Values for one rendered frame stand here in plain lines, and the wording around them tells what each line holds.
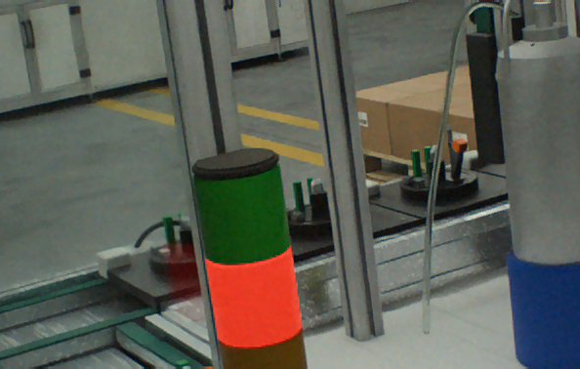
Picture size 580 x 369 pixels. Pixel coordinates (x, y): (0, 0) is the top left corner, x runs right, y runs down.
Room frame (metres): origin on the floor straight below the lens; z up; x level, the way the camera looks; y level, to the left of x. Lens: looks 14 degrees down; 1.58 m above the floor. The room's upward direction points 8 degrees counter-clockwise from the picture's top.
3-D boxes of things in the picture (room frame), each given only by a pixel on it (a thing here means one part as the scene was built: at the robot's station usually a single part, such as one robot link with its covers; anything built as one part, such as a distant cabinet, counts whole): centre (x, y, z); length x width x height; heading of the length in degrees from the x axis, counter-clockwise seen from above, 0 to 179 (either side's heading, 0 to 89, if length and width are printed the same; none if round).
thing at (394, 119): (6.04, -0.93, 0.20); 1.20 x 0.80 x 0.41; 28
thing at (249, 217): (0.73, 0.03, 1.38); 0.05 x 0.05 x 0.05
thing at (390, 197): (2.25, -0.26, 1.01); 0.24 x 0.24 x 0.13; 27
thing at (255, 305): (0.73, 0.03, 1.33); 0.05 x 0.05 x 0.05
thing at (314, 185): (2.14, -0.04, 1.01); 0.24 x 0.24 x 0.13; 27
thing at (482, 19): (2.09, -0.35, 1.18); 0.07 x 0.07 x 0.25; 27
